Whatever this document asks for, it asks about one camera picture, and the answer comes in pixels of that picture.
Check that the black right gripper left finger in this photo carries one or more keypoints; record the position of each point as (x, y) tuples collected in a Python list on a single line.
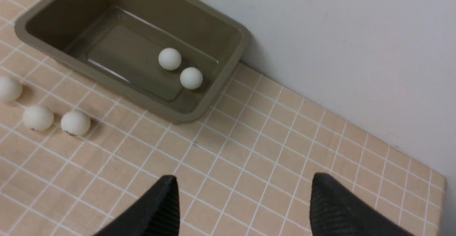
[(156, 213)]

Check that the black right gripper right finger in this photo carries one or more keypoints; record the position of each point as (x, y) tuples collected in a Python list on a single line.
[(336, 211)]

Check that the white ball with logo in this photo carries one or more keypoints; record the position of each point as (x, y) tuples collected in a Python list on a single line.
[(75, 123)]

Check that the white ball logo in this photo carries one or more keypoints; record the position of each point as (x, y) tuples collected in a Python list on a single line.
[(169, 59)]

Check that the peach checkered tablecloth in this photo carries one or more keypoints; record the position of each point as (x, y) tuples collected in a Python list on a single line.
[(244, 169)]

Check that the olive green plastic bin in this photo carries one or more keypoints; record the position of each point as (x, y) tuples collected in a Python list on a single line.
[(117, 43)]

